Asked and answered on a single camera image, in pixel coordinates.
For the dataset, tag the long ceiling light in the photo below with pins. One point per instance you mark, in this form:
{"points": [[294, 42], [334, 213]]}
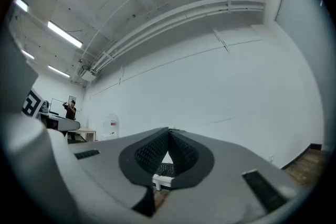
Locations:
{"points": [[21, 4], [27, 54], [59, 71], [64, 34]]}

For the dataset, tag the black keyboard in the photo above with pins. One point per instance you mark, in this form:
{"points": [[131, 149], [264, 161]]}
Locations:
{"points": [[166, 169]]}

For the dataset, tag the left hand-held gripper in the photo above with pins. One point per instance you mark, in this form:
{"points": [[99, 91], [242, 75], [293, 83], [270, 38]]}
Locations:
{"points": [[31, 105]]}

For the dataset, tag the small wooden side table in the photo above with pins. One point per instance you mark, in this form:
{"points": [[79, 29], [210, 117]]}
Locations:
{"points": [[88, 131]]}

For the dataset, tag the white wall outlet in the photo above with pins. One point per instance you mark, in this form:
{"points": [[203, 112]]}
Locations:
{"points": [[271, 159]]}

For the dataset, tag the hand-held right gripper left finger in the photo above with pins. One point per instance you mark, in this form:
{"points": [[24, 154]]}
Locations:
{"points": [[110, 165]]}

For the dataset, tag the white ceiling pipe run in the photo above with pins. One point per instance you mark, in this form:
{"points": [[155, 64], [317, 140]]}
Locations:
{"points": [[168, 22]]}

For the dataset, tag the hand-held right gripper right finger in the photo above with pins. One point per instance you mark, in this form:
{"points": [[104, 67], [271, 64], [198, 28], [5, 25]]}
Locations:
{"points": [[228, 165]]}

